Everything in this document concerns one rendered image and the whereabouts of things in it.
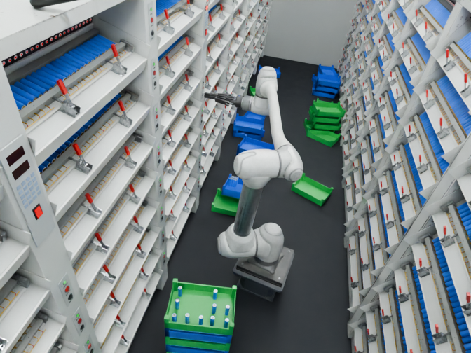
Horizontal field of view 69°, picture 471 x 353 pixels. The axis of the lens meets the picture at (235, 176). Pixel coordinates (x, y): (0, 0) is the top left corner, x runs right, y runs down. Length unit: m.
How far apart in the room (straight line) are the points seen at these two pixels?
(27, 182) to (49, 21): 0.34
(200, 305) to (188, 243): 0.89
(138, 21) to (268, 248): 1.35
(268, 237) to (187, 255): 0.70
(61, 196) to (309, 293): 1.80
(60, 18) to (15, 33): 0.13
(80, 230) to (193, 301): 0.74
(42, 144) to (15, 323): 0.45
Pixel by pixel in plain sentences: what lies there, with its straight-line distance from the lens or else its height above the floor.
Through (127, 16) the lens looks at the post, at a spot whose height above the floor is 1.62.
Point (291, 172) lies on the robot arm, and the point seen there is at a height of 1.02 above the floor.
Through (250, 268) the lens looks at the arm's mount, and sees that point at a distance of 2.15.
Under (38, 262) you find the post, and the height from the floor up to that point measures 1.23.
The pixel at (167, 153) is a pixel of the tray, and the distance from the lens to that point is 1.76.
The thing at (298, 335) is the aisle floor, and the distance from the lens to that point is 2.27.
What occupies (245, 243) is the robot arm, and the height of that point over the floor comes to 0.49.
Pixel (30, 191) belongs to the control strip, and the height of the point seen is 1.43.
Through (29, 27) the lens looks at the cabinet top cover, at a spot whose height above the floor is 1.74.
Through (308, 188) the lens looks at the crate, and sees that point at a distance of 3.12.
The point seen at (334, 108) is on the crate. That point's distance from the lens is 3.99.
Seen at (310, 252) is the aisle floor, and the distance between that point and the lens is 2.63.
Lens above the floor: 1.98
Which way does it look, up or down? 40 degrees down
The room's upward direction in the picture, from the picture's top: 8 degrees clockwise
